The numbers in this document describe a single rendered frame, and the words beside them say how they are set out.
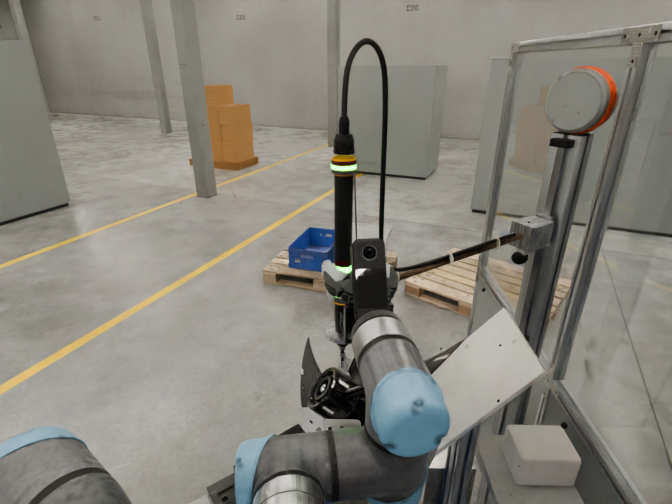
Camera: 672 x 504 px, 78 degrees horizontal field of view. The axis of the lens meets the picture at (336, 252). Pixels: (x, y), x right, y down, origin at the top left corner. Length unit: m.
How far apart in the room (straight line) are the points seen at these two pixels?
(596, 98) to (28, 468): 1.27
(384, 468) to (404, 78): 7.60
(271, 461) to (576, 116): 1.05
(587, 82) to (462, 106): 11.71
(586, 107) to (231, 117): 7.99
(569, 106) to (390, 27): 12.25
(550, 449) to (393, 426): 1.04
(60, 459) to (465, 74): 12.61
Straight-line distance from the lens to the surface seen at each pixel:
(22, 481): 0.69
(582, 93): 1.24
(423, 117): 7.87
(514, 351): 1.12
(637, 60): 1.32
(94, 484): 0.65
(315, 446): 0.51
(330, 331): 0.87
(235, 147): 8.91
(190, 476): 2.59
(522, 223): 1.22
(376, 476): 0.52
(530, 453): 1.41
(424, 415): 0.43
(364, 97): 8.16
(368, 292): 0.56
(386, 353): 0.47
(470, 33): 12.89
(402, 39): 13.27
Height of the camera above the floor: 1.96
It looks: 24 degrees down
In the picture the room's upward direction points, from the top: straight up
